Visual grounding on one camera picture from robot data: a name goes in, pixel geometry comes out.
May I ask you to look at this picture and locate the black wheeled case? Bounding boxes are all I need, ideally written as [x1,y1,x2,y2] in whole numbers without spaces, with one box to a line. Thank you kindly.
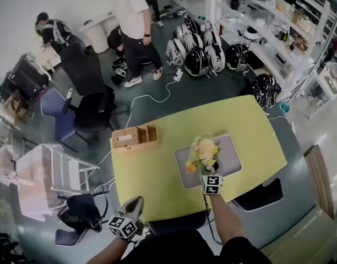
[0,55,50,100]

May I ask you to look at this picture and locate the black and white bag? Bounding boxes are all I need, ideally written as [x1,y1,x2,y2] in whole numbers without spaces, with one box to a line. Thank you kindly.
[111,58,129,85]

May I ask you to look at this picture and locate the white shelf rack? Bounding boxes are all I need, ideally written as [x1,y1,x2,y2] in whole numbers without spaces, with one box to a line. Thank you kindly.
[212,0,337,120]

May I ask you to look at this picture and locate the yellow-green table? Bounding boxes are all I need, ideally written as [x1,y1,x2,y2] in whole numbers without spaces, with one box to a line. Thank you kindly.
[110,94,289,223]

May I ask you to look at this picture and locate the white power cable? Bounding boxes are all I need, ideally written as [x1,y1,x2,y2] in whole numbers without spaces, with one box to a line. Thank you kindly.
[96,80,177,195]

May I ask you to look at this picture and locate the black office chair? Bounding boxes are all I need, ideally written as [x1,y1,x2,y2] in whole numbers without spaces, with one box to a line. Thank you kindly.
[60,42,117,145]

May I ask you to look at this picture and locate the wicker tissue box organizer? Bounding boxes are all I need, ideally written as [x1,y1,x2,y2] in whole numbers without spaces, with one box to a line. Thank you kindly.
[110,124,160,151]

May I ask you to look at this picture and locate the grey mesh chair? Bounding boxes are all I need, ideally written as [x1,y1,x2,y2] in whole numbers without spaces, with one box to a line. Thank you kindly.
[231,178,284,212]

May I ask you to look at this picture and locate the grey tray with white rim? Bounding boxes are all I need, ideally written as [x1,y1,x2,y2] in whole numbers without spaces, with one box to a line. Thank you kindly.
[173,133,243,190]

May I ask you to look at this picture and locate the white round appliance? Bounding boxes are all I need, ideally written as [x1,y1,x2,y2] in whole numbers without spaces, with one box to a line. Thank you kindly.
[244,26,262,41]

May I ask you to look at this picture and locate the pale pink storage cart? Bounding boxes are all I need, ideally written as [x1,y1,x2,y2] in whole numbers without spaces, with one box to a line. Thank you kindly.
[0,143,64,221]

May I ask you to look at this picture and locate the cardboard box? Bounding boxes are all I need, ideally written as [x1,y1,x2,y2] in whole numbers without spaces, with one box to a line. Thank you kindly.
[3,91,28,120]

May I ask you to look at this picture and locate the cluster of black-white backpacks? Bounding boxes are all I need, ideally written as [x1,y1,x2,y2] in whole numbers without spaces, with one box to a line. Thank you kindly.
[166,16,278,109]

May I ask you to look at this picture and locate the person's black clothes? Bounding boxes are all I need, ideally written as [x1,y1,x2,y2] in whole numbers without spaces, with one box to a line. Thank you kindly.
[121,228,271,264]

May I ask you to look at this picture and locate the white vanity desk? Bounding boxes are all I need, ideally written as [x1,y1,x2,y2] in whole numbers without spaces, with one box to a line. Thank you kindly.
[35,11,117,81]

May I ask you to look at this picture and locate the person's right forearm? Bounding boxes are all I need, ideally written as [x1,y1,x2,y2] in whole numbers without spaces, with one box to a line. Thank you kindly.
[208,194,248,249]

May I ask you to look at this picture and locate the person's left forearm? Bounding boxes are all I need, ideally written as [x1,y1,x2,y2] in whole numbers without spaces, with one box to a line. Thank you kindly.
[85,236,129,264]

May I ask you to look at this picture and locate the blue-grey chair with white rim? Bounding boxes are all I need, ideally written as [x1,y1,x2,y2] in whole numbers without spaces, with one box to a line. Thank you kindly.
[55,221,103,247]

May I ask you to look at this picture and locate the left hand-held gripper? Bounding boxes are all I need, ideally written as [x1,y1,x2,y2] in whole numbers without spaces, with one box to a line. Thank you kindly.
[106,196,145,243]

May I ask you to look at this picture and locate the blue chair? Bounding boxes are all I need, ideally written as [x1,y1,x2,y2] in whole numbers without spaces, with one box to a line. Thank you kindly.
[39,88,75,142]

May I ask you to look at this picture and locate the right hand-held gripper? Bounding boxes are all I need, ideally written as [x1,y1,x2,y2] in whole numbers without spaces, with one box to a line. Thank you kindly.
[200,169,224,196]

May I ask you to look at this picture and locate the yellow and white flower bouquet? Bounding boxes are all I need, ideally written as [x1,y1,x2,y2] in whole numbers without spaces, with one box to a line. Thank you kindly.
[184,133,223,177]

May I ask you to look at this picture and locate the white metal rack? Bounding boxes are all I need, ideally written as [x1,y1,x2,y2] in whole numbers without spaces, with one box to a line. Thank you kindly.
[48,144,101,194]

